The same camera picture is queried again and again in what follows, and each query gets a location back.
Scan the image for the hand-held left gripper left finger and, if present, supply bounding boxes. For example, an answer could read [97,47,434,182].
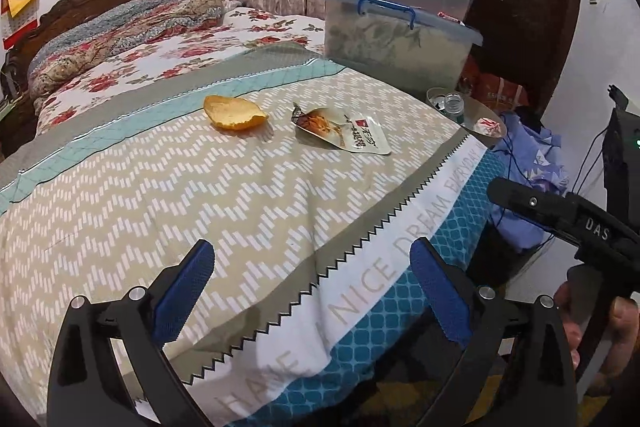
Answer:
[46,238,217,427]

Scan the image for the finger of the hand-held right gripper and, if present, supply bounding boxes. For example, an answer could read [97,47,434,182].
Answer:
[487,177,581,240]

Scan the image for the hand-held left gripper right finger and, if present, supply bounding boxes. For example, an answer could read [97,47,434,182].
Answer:
[409,237,581,427]

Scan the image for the person's right hand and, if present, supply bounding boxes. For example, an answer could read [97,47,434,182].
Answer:
[554,282,640,390]

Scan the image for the purple cloth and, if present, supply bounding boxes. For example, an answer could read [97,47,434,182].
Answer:
[487,109,571,253]

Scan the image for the beige zigzag blanket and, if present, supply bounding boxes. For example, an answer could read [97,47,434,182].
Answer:
[0,42,501,427]

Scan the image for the small red white packet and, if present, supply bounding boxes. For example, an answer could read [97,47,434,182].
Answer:
[472,117,503,135]

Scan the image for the metal plate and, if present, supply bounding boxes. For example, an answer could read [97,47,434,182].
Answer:
[426,87,507,138]

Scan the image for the red printed bag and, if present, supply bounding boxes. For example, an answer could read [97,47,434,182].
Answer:
[460,57,531,112]

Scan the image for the small clear cup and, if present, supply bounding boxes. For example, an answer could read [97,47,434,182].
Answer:
[442,92,466,122]

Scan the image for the yellow cloth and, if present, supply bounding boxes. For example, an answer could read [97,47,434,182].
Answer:
[575,394,616,427]

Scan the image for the orange peel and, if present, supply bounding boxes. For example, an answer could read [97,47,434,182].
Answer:
[202,94,270,131]

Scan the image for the torn snack wrapper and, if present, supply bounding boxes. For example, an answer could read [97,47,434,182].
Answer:
[291,102,392,156]

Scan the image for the wide clear storage box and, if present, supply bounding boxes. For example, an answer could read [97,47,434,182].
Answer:
[317,0,485,95]

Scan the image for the floral bed sheet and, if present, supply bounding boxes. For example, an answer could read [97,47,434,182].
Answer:
[35,7,326,132]

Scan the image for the folded patchwork quilt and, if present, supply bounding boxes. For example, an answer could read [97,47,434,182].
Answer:
[27,0,226,108]

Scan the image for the carved wooden headboard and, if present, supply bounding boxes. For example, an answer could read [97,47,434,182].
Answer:
[0,0,178,158]

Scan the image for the black cable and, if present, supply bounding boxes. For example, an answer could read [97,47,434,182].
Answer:
[570,127,616,198]

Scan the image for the red yellow wall calendar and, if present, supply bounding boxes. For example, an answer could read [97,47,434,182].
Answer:
[0,0,41,50]

